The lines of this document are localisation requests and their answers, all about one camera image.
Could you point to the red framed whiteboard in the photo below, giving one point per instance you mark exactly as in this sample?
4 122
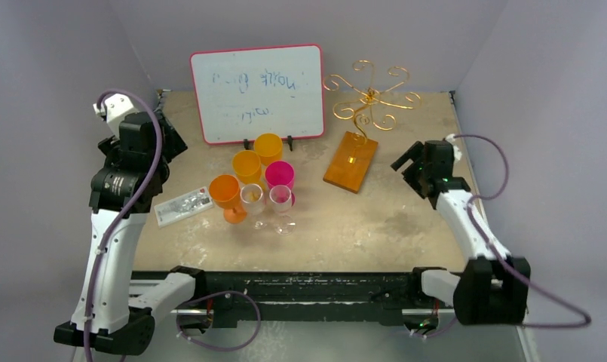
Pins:
244 93

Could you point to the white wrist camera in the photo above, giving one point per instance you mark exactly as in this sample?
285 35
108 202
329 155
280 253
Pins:
457 153
114 109

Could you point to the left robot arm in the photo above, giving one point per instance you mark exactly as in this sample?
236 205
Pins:
106 318

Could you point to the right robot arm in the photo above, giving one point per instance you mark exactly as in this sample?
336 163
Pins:
485 292

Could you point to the yellow wine glass front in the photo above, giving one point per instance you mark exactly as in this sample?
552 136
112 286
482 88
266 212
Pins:
247 167

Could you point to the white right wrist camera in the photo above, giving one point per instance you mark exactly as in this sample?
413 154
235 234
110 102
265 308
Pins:
457 153

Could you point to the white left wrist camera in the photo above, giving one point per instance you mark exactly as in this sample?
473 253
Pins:
114 109

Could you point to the white plastic packaged item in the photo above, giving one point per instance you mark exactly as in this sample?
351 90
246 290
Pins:
183 207

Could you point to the pink wine glass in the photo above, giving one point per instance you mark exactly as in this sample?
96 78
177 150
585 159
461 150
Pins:
280 173

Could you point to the black metal base frame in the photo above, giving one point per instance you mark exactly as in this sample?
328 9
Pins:
387 298

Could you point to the yellow wine glass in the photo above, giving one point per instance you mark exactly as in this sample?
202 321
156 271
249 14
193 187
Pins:
247 167
269 148

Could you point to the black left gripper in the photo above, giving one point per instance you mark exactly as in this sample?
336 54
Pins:
174 145

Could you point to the clear wine glass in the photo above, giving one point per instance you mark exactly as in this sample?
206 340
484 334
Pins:
281 198
253 200

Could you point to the gold wire wine glass rack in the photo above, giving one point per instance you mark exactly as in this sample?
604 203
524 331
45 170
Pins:
351 161

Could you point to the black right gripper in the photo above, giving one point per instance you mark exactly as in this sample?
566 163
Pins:
412 167

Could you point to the orange wine glass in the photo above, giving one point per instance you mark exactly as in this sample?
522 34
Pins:
226 193

